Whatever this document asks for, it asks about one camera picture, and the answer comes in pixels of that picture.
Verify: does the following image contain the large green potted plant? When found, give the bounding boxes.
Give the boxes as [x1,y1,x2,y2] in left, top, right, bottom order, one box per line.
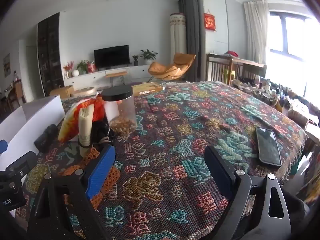
[139,49,158,65]

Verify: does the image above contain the wooden bench with metal legs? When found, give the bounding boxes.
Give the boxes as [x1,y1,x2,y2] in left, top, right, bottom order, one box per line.
[105,71,128,85]

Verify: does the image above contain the row of small cluttered items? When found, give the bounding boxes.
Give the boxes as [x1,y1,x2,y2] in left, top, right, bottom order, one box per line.
[232,76,320,128]

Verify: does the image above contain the black plastic bag roll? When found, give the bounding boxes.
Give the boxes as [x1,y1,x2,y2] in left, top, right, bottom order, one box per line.
[34,124,59,153]

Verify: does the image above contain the clear jar with black lid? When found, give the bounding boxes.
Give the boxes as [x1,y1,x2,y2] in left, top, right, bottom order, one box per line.
[101,85,138,137]

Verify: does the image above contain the red flowers in vase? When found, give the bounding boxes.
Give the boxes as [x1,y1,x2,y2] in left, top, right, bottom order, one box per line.
[63,61,75,78]

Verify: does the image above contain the white cardboard box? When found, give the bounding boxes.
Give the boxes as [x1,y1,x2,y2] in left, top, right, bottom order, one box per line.
[0,95,66,175]

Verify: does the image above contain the orange mesh net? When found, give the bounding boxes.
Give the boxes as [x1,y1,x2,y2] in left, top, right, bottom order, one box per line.
[60,146,120,209]

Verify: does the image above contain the dark glass display cabinet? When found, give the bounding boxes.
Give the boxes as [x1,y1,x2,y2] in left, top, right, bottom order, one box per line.
[37,12,65,97]

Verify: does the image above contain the covered standing air conditioner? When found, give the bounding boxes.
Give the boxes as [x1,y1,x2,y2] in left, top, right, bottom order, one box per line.
[169,12,187,77]

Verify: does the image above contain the black television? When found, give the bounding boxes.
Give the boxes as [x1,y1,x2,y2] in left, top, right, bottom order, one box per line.
[94,45,130,69]

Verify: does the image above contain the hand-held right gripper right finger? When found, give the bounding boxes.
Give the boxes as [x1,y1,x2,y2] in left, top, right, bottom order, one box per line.
[204,145,292,240]

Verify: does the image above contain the orange yellow soft pouch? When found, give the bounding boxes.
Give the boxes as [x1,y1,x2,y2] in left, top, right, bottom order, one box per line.
[58,99,95,143]

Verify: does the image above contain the orange lounge chair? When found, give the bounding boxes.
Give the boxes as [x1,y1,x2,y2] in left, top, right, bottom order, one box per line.
[147,52,197,82]

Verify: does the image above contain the wooden slatted crib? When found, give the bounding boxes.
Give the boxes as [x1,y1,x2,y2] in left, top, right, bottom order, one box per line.
[206,52,267,85]

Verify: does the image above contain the white television cabinet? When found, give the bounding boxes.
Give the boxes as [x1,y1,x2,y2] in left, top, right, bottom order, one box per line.
[62,64,153,88]

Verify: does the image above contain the colourful patterned woven blanket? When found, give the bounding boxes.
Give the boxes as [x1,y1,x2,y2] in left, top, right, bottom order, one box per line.
[15,81,309,240]

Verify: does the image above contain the cream towel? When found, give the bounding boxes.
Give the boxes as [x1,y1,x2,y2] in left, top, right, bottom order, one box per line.
[78,104,95,157]

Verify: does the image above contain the round wooden stool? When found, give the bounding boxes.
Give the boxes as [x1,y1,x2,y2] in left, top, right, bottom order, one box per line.
[71,87,97,97]

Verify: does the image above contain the red wall hanging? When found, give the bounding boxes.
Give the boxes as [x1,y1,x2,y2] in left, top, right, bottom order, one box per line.
[203,13,217,32]

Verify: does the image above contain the cream curtain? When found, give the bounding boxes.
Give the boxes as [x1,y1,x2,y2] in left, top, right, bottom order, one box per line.
[244,0,269,65]

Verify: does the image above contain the framed wall picture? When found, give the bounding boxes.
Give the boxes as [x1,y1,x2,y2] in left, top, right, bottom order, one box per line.
[3,53,11,77]

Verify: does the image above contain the brown carton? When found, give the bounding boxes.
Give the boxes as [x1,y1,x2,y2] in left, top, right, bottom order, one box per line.
[50,85,74,98]

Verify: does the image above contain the dark framed window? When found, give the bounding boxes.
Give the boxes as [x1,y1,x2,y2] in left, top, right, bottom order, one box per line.
[266,10,320,63]

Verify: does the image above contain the person's dark clothing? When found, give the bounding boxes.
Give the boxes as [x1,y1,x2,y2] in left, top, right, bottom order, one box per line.
[275,187,313,240]

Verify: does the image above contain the grey curtain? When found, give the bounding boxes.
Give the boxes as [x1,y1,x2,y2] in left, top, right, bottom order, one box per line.
[178,0,207,82]

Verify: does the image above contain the black smartphone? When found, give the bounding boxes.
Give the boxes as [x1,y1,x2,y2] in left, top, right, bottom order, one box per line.
[255,127,283,168]

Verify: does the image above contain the green plant with red wrap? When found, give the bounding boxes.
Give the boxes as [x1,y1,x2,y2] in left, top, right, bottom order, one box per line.
[77,60,97,74]

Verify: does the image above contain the flat brown cardboard box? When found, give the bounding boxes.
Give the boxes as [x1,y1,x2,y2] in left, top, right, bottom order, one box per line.
[131,82,165,97]

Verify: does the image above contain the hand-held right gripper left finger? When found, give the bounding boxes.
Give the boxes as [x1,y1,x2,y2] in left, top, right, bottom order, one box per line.
[26,144,117,240]

